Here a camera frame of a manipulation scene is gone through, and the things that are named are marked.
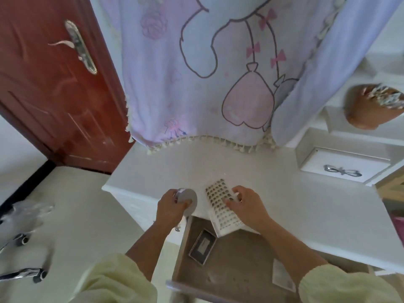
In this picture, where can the person's left hand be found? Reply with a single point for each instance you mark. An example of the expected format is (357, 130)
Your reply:
(167, 211)

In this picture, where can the person's right hand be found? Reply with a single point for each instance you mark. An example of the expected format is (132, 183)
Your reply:
(251, 208)

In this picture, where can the round silver compact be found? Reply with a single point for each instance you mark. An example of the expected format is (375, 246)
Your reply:
(189, 197)

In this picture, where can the white false eyelash tray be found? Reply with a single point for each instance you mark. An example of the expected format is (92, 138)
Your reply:
(218, 198)

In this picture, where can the lavender rectangular palette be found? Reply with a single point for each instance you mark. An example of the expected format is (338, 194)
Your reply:
(202, 246)

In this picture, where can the white table drawer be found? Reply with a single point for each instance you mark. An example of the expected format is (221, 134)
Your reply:
(240, 268)

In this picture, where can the clear eyeshadow palette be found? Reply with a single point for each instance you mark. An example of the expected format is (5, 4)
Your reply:
(283, 276)

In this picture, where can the person's left forearm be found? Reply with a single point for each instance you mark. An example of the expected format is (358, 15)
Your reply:
(142, 255)

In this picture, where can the person's right forearm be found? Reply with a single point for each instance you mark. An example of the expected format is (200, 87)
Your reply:
(290, 249)

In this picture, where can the white table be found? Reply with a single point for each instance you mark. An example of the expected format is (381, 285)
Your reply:
(315, 205)

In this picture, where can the pink cartoon print cloth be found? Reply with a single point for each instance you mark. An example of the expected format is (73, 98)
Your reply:
(189, 91)

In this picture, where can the clear plastic bag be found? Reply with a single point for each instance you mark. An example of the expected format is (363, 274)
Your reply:
(25, 211)

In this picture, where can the white shelf unit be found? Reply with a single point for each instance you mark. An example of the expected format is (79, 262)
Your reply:
(379, 132)

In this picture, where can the terracotta pot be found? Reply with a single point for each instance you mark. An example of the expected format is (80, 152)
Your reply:
(369, 116)

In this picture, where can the reddish brown door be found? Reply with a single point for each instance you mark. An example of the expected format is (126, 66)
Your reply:
(57, 104)

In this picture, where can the metal chair leg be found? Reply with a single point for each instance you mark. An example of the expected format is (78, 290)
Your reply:
(16, 240)
(25, 273)

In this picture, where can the bunch of cotton swabs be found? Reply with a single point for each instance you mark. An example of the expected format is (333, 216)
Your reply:
(385, 96)

